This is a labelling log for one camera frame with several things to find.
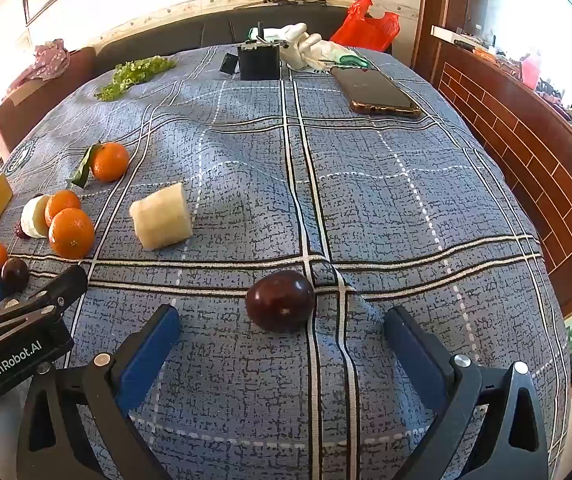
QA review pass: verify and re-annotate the large dark purple passion fruit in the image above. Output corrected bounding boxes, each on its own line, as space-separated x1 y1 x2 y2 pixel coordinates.
245 270 315 334

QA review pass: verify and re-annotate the black smartphone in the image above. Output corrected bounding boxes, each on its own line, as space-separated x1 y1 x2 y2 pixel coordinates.
330 66 424 120

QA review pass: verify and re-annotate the large ridged white cane chunk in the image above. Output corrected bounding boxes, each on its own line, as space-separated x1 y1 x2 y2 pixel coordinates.
129 182 193 251

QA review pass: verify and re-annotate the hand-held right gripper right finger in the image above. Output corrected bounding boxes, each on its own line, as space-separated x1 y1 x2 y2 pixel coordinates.
383 306 550 480

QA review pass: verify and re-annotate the brown wooden cabinet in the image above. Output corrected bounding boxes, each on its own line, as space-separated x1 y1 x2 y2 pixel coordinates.
411 0 572 318

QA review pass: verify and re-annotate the red plastic bag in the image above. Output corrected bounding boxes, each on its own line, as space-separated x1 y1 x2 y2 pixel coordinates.
330 0 401 53

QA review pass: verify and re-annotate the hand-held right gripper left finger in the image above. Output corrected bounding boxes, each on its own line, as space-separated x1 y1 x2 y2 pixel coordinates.
16 304 183 480

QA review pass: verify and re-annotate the medium orange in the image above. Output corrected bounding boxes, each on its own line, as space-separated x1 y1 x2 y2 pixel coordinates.
44 189 82 227

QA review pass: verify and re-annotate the green trimmed white glove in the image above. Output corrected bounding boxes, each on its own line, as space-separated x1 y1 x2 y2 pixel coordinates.
318 46 374 71

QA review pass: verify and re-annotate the smooth white banana piece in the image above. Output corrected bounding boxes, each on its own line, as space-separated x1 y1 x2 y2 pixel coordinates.
20 194 52 239

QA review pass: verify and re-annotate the blue plaid blanket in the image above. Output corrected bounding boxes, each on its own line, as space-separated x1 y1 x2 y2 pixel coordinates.
0 45 572 480

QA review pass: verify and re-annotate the dark sofa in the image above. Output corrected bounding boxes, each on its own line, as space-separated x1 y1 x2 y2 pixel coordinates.
93 2 394 68

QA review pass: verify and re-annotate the orange with green leaf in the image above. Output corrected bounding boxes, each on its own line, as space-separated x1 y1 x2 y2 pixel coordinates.
66 141 131 190

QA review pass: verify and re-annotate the large orange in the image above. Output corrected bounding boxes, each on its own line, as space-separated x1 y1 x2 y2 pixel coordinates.
48 207 96 260

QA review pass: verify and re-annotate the black box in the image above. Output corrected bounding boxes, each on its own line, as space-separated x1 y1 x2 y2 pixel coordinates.
238 22 281 82

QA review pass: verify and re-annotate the green lettuce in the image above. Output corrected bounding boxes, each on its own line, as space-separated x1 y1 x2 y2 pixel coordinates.
95 56 177 102

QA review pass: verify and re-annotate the brown armchair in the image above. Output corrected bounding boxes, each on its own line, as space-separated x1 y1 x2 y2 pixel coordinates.
0 46 97 161

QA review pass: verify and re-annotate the purple floral cloth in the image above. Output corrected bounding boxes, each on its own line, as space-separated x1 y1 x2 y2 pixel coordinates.
18 39 71 83

